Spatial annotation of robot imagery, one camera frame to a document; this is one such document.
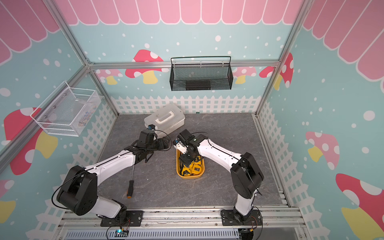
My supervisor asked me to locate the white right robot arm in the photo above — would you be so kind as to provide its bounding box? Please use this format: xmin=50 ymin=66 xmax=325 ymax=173
xmin=173 ymin=135 xmax=264 ymax=221

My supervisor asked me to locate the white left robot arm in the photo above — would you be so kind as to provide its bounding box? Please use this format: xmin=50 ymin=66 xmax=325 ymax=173
xmin=56 ymin=137 xmax=172 ymax=224

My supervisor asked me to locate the yellow tape measure 3m label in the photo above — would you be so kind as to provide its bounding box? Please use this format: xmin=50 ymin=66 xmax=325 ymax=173
xmin=190 ymin=164 xmax=202 ymax=176

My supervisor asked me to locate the yellow plastic storage box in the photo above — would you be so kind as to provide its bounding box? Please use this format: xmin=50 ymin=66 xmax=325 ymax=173
xmin=176 ymin=150 xmax=205 ymax=179

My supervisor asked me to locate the white plastic lidded case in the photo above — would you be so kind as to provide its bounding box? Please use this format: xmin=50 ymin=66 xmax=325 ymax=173
xmin=144 ymin=103 xmax=185 ymax=138

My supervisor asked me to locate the orange black screwdriver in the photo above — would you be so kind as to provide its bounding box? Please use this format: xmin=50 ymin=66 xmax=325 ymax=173
xmin=127 ymin=165 xmax=135 ymax=199

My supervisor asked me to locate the green circuit board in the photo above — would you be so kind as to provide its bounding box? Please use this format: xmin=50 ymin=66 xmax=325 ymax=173
xmin=114 ymin=229 xmax=129 ymax=238

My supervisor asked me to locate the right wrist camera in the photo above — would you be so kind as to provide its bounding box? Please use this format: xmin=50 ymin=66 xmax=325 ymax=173
xmin=173 ymin=130 xmax=195 ymax=154

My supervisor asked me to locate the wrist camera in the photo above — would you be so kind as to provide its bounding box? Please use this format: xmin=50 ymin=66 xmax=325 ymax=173
xmin=173 ymin=130 xmax=195 ymax=154
xmin=147 ymin=124 xmax=157 ymax=132

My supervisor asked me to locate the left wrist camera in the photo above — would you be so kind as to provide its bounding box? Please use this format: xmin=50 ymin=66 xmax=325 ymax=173
xmin=147 ymin=124 xmax=157 ymax=132

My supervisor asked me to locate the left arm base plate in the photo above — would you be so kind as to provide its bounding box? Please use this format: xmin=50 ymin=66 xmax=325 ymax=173
xmin=99 ymin=210 xmax=144 ymax=227

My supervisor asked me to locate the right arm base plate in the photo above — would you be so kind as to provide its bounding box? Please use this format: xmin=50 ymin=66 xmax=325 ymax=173
xmin=220 ymin=208 xmax=263 ymax=227

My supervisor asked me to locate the black wire mesh basket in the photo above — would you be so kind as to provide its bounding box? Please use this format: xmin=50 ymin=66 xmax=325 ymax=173
xmin=170 ymin=56 xmax=234 ymax=91

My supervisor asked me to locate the grey slotted cable duct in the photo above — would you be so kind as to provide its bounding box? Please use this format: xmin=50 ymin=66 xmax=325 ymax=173
xmin=62 ymin=229 xmax=240 ymax=240

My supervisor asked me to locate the white wire mesh basket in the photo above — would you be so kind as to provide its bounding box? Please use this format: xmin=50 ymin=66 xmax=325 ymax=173
xmin=30 ymin=82 xmax=102 ymax=137

